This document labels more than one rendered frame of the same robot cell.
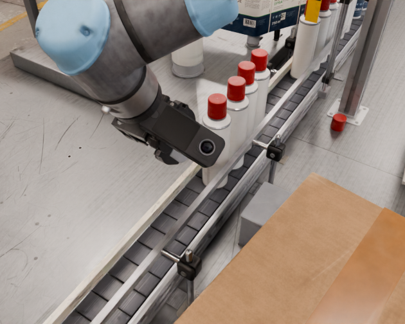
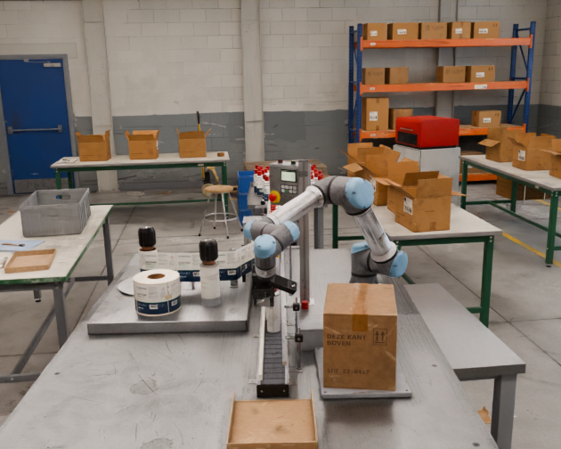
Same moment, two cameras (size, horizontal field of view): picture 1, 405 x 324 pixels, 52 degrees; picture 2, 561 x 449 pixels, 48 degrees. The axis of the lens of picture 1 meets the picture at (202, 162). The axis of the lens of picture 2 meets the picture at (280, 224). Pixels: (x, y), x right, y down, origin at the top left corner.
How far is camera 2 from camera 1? 188 cm
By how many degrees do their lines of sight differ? 41
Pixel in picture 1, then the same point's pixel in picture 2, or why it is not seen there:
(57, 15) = (263, 240)
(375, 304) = (365, 295)
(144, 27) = (282, 240)
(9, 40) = not seen: outside the picture
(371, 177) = not seen: hidden behind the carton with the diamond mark
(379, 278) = (362, 291)
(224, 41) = not seen: hidden behind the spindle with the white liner
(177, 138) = (283, 283)
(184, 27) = (290, 239)
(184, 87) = (218, 309)
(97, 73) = (272, 256)
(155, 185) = (241, 347)
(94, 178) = (207, 355)
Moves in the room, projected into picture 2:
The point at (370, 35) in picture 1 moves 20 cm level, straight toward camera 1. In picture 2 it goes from (304, 257) to (313, 270)
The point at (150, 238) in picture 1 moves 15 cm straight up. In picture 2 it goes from (267, 351) to (265, 314)
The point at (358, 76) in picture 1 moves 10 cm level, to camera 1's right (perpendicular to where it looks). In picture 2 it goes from (304, 279) to (322, 275)
